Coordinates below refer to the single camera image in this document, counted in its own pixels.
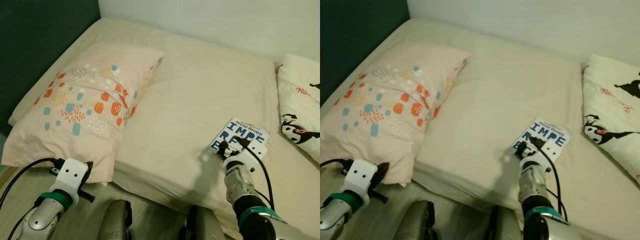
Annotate cream cartoon print quilt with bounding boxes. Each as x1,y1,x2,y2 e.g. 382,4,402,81
582,54,640,184
276,53,321,164

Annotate white book blue letters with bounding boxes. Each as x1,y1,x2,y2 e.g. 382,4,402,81
512,118,572,163
209,117,271,162

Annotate pink patterned pillow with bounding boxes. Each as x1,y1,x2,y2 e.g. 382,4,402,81
320,42,472,189
1,42,167,186

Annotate dark grey left robot leg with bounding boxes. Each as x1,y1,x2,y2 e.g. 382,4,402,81
399,200,436,240
97,199,134,240

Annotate dark grey right robot leg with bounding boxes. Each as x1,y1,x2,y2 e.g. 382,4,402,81
184,205,227,240
487,205,524,240

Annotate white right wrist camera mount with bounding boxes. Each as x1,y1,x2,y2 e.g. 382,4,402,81
224,148,266,174
520,150,552,172

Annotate teal upholstered headboard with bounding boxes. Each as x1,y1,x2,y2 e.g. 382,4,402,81
0,0,102,137
320,0,411,107

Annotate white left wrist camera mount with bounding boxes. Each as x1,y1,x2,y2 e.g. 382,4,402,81
344,159,386,199
50,158,93,199

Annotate dark grey robot leg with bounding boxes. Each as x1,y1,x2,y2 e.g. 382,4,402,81
97,199,134,240
399,200,436,240
487,205,524,240
184,205,227,240

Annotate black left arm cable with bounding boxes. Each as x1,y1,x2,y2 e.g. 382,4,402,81
320,158,354,170
0,157,65,240

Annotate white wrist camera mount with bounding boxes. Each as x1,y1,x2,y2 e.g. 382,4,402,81
344,159,386,199
520,150,552,172
50,158,93,199
224,148,266,174

